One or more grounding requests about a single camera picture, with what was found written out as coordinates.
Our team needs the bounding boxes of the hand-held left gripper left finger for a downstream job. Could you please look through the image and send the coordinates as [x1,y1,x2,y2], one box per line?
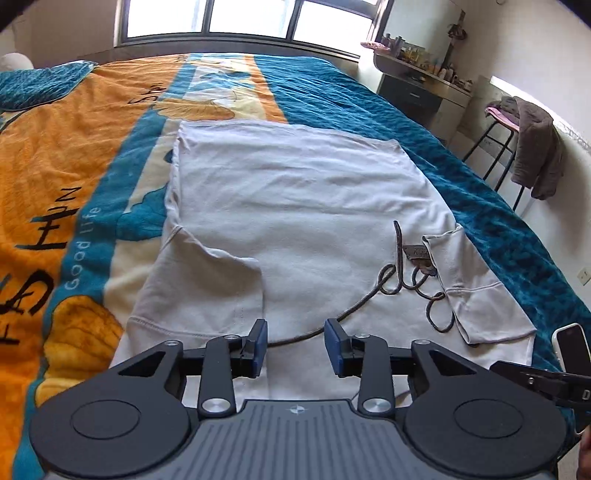
[110,318,269,416]

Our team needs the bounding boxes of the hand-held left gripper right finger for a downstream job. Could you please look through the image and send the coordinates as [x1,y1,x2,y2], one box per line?
[324,318,476,416]

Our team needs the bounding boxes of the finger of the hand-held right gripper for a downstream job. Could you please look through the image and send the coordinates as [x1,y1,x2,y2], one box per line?
[490,361,591,409]

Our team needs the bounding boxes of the white t-shirt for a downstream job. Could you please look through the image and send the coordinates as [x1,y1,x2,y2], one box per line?
[111,121,537,402]

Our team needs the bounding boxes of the black stool with clothes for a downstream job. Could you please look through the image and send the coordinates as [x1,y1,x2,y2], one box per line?
[496,96,566,200]

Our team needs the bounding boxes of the white smartphone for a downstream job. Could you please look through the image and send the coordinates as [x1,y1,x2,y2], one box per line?
[551,323,591,374]

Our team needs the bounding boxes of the dark grey drawer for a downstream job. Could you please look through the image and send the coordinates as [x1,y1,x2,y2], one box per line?
[378,74,446,130]

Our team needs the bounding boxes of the pink stool cushion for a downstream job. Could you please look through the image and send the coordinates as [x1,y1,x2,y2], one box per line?
[485,105,520,131]

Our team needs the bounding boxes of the orange and teal printed blanket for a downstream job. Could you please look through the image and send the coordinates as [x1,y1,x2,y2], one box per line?
[0,53,591,444]

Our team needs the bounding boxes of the white vanity desk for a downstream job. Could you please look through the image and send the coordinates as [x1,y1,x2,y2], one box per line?
[373,48,472,148]

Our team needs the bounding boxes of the row of cosmetic bottles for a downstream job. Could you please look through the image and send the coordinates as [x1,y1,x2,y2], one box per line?
[381,32,474,90]

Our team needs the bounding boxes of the window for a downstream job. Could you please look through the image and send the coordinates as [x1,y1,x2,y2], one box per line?
[115,0,395,58]

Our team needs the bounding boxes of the teal quilted pillow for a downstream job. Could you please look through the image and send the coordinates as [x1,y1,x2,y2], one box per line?
[0,62,99,112]

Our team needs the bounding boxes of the white pillow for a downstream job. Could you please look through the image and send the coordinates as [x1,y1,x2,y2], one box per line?
[0,53,33,72]

